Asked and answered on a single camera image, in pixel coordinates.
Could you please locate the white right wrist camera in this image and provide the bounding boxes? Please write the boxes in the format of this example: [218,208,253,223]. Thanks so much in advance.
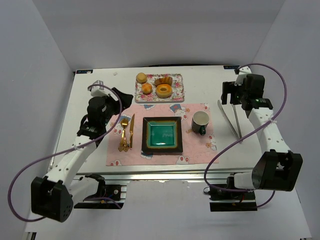
[234,66,252,86]

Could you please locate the small round tan cake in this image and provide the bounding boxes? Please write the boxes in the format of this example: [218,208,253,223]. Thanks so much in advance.
[136,72,148,84]

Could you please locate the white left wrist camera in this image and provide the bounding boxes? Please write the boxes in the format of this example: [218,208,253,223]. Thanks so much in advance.
[88,80,108,97]

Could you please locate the gold spoon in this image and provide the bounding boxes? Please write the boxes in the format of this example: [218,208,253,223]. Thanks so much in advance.
[117,118,129,152]

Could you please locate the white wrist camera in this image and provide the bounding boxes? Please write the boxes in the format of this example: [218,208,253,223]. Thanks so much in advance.
[234,66,252,86]
[88,80,108,97]

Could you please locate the metal serving tongs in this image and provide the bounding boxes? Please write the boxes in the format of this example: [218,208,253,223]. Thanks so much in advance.
[217,99,244,144]

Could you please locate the dark green mug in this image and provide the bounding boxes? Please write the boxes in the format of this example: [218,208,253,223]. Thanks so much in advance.
[191,111,210,136]

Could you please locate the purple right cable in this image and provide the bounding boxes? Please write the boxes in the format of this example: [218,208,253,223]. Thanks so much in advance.
[203,63,288,209]

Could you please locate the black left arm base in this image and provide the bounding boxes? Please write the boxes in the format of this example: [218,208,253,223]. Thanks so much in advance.
[68,173,127,210]

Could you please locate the aluminium table frame rail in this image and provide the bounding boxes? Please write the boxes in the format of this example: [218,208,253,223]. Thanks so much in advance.
[48,164,258,183]

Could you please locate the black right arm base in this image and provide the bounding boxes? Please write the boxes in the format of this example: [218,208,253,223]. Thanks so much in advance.
[203,186,258,212]

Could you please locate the gold fork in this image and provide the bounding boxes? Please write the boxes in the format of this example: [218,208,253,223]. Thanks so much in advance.
[118,118,129,152]

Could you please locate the ring-shaped donut bread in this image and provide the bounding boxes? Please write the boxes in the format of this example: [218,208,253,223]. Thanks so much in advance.
[155,84,173,98]

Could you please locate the pink bunny placemat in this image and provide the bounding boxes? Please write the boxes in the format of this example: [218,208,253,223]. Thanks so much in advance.
[106,103,218,167]

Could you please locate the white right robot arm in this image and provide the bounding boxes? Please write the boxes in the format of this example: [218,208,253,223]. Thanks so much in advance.
[221,74,303,192]

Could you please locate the brown twisted pastry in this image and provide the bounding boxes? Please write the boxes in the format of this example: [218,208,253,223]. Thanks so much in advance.
[154,76,173,87]

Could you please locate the gold knife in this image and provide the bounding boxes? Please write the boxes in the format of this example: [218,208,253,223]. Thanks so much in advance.
[129,114,135,149]

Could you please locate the round orange bun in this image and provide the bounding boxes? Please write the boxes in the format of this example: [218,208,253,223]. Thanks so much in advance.
[141,82,153,95]

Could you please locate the black teal square plate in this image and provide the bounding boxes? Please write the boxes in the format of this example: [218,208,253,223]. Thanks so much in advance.
[141,116,183,154]

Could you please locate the floral rectangular tray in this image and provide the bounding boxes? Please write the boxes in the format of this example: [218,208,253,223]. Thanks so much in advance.
[135,72,185,104]

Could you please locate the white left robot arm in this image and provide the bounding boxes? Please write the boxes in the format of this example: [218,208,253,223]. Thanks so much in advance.
[31,86,133,223]

